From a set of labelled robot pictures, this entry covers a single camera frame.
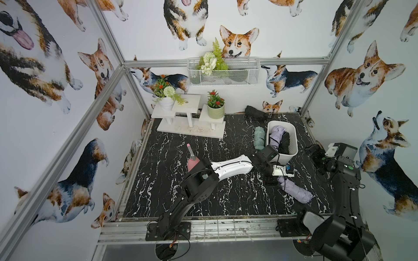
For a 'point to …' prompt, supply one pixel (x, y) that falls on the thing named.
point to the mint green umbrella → (259, 136)
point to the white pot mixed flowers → (165, 94)
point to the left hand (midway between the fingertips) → (282, 175)
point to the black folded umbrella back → (254, 112)
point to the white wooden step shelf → (190, 118)
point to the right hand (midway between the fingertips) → (309, 151)
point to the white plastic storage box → (290, 127)
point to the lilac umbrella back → (275, 136)
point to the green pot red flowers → (215, 105)
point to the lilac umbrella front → (294, 190)
